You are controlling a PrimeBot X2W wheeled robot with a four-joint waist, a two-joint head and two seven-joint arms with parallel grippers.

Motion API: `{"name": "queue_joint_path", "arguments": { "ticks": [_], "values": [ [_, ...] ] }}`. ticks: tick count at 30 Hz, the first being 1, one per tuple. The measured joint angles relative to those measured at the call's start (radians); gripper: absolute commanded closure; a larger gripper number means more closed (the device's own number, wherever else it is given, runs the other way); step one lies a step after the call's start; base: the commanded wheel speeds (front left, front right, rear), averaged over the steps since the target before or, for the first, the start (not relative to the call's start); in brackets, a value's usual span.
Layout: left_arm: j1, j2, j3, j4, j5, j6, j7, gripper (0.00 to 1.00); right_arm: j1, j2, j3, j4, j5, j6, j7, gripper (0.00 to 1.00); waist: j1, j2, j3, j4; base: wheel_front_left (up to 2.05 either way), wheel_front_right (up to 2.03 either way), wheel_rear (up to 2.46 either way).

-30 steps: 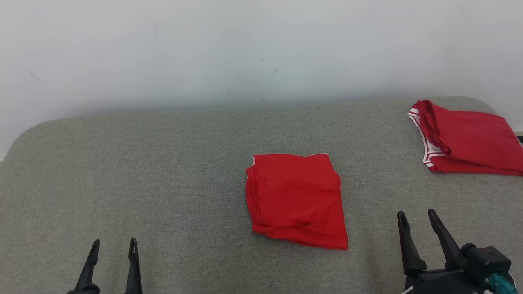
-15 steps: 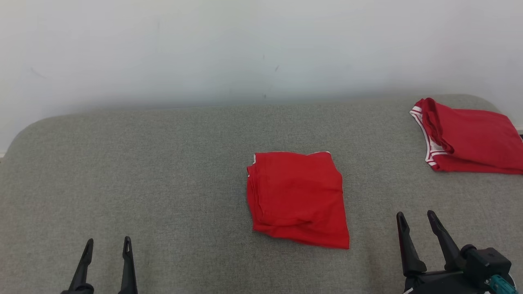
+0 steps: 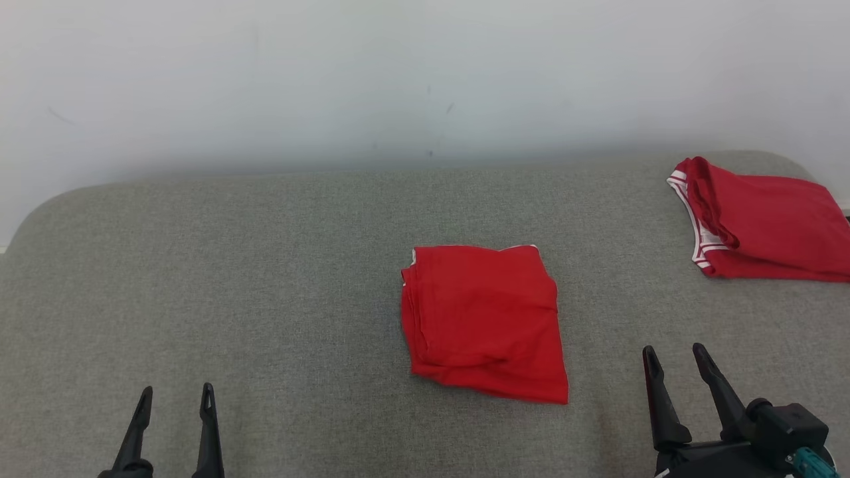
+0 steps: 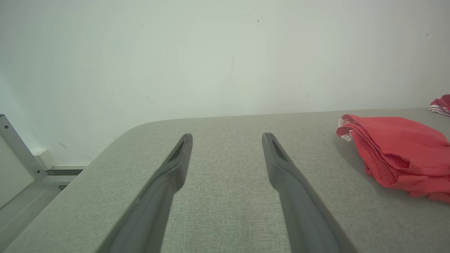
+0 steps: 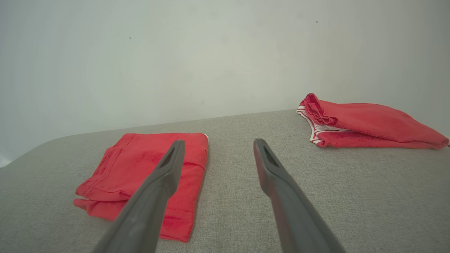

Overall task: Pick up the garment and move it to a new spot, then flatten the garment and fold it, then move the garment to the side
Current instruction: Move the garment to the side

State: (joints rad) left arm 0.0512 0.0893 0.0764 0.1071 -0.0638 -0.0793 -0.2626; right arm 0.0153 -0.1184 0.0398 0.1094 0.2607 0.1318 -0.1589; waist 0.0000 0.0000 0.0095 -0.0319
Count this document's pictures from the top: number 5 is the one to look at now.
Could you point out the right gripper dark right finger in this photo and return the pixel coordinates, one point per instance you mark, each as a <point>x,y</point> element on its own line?
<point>295,218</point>

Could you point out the red Bulls 23 jersey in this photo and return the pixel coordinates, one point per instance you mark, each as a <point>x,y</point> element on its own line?
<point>372,123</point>

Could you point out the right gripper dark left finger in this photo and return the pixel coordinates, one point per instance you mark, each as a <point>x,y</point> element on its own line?
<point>147,211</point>

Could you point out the red shorts with white stripes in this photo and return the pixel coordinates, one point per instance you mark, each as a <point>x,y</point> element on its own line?
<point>133,165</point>

